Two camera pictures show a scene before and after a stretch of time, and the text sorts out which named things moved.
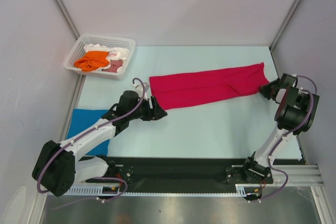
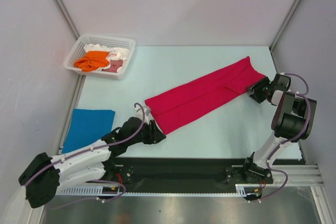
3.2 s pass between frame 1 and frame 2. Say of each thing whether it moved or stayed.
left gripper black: moved
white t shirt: stayed
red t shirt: moved
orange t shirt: stayed
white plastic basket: stayed
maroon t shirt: stayed
